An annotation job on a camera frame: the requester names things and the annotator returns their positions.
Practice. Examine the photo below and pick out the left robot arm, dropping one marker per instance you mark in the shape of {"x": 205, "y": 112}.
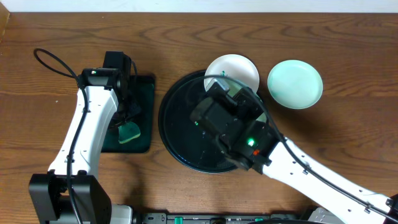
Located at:
{"x": 69, "y": 192}

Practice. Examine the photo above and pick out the white plate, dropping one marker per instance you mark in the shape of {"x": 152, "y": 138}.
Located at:
{"x": 262, "y": 117}
{"x": 234, "y": 66}
{"x": 295, "y": 84}

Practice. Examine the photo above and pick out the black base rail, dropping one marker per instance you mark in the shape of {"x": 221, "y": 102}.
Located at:
{"x": 164, "y": 218}

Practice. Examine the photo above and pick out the green dish sponge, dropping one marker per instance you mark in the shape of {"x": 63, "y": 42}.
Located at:
{"x": 128, "y": 132}

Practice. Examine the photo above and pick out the rectangular black sponge tray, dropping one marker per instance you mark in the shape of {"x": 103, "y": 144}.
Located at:
{"x": 144, "y": 89}

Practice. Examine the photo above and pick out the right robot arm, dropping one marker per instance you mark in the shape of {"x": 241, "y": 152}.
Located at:
{"x": 351, "y": 203}

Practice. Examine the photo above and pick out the round black tray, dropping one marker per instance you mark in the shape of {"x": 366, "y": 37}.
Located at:
{"x": 180, "y": 133}

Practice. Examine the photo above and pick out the white plate back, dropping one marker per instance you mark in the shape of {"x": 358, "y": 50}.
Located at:
{"x": 234, "y": 66}

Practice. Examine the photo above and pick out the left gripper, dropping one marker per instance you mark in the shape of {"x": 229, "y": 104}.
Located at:
{"x": 125, "y": 116}

